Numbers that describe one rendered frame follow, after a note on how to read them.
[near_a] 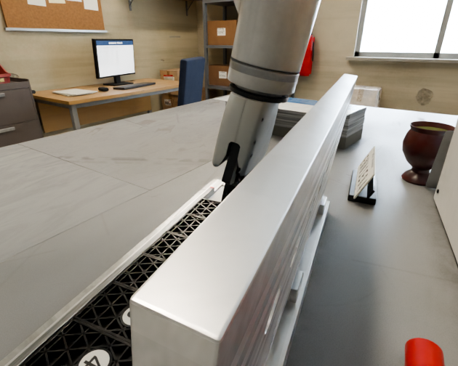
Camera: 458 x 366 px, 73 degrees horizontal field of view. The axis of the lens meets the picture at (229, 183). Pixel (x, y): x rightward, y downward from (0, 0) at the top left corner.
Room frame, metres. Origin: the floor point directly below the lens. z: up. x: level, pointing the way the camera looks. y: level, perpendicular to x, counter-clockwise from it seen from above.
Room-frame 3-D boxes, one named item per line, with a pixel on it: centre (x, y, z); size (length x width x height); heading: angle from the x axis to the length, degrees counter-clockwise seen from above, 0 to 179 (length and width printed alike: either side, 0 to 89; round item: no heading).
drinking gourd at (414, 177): (0.57, -0.38, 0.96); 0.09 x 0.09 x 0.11
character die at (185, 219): (0.34, 0.03, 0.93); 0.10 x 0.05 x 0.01; 66
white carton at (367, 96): (3.27, -1.35, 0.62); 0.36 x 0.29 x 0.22; 56
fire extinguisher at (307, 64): (3.76, -0.87, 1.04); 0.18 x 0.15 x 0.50; 56
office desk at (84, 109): (3.08, 1.07, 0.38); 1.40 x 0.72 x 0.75; 146
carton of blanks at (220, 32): (4.18, 0.03, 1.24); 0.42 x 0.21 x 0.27; 55
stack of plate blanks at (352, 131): (0.94, -0.18, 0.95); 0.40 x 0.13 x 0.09; 51
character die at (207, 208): (0.38, 0.01, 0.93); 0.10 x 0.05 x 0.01; 66
